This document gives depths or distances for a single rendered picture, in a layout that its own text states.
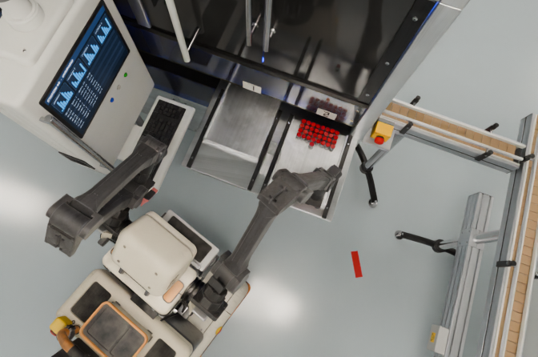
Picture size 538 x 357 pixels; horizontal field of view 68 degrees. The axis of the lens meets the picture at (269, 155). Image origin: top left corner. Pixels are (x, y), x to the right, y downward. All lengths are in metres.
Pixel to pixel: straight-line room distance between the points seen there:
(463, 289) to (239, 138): 1.33
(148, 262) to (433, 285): 1.99
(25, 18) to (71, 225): 0.59
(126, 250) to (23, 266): 1.70
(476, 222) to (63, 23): 2.05
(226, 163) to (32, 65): 0.85
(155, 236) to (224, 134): 0.71
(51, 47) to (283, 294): 1.88
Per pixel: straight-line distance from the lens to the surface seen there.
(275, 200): 1.07
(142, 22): 1.71
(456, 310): 2.26
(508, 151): 2.08
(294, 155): 1.79
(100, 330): 1.78
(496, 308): 1.92
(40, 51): 1.33
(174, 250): 1.25
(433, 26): 1.15
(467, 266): 2.31
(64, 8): 1.37
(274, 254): 2.59
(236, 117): 1.84
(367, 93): 1.50
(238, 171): 1.76
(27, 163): 3.06
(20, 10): 1.31
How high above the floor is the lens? 2.58
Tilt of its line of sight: 72 degrees down
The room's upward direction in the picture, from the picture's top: 8 degrees clockwise
